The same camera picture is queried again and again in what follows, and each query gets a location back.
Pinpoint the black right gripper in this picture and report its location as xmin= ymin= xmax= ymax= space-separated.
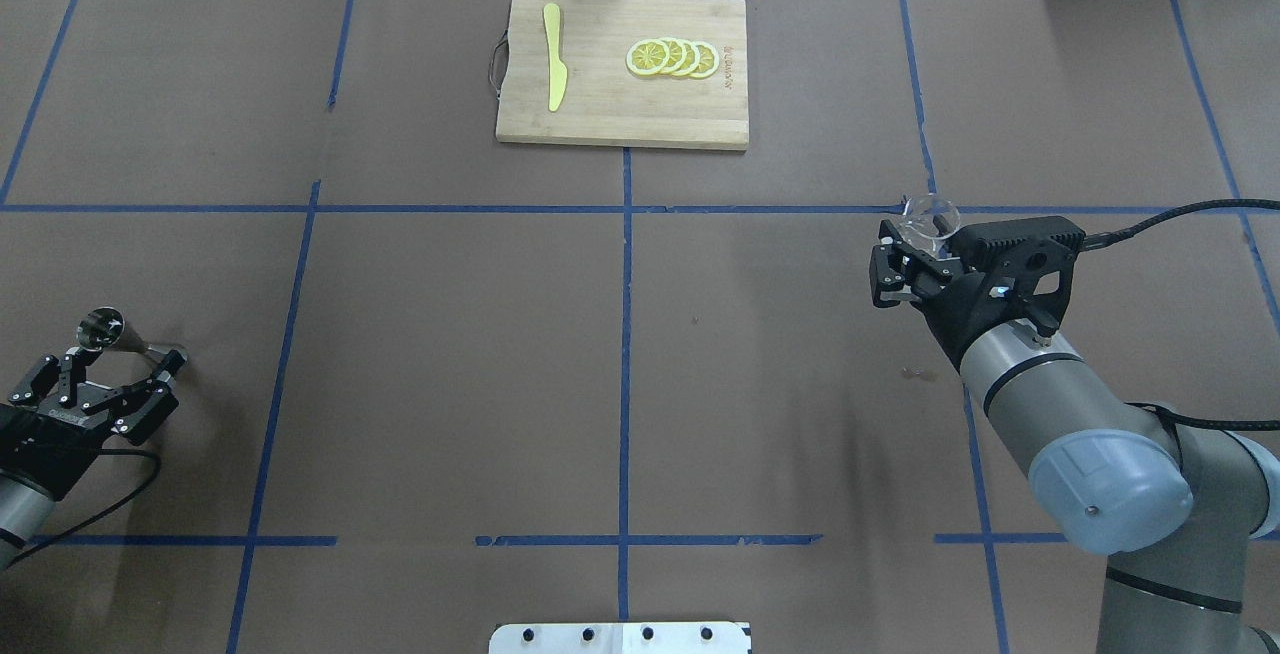
xmin=870 ymin=218 xmax=1027 ymax=370

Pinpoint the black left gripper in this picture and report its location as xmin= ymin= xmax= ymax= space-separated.
xmin=1 ymin=348 xmax=189 ymax=502

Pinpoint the steel measuring jigger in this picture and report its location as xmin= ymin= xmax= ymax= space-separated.
xmin=76 ymin=306 xmax=189 ymax=363

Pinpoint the clear glass cup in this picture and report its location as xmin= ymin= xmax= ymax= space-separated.
xmin=899 ymin=193 xmax=963 ymax=259

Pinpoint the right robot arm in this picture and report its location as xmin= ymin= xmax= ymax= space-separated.
xmin=869 ymin=216 xmax=1277 ymax=653

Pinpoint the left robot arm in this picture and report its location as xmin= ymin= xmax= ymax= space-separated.
xmin=1 ymin=347 xmax=189 ymax=568

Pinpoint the lemon slices stack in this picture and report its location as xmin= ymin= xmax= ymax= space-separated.
xmin=623 ymin=36 xmax=722 ymax=81

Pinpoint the wooden cutting board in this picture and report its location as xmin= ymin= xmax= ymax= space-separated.
xmin=495 ymin=0 xmax=750 ymax=151

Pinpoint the yellow plastic knife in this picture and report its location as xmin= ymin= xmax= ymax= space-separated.
xmin=541 ymin=3 xmax=570 ymax=113

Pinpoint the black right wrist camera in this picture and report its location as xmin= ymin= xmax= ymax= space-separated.
xmin=951 ymin=216 xmax=1085 ymax=340

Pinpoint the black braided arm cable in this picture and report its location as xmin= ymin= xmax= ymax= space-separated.
xmin=1078 ymin=198 xmax=1280 ymax=253

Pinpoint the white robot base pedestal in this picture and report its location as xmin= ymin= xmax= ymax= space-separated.
xmin=486 ymin=621 xmax=753 ymax=653

